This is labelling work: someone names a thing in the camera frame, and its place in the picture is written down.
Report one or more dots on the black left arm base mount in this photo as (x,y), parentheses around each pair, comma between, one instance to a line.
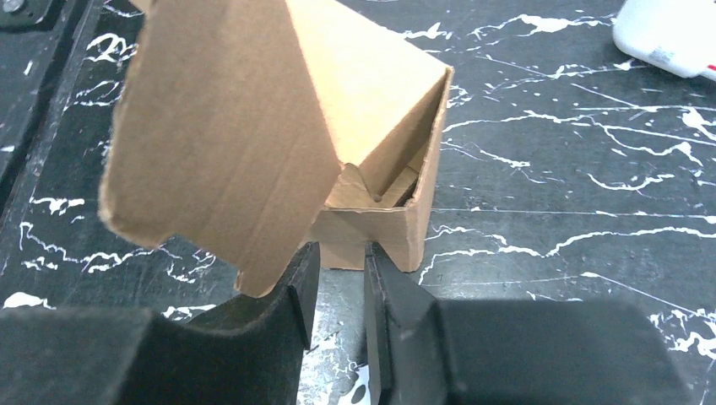
(29,15)

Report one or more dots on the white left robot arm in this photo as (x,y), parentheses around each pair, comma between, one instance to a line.
(676,36)

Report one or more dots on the brown cardboard box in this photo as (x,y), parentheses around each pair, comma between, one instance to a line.
(253,127)

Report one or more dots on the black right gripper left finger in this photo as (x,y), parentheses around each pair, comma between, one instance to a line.
(244,351)

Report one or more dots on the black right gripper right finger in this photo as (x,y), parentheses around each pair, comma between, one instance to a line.
(422,349)

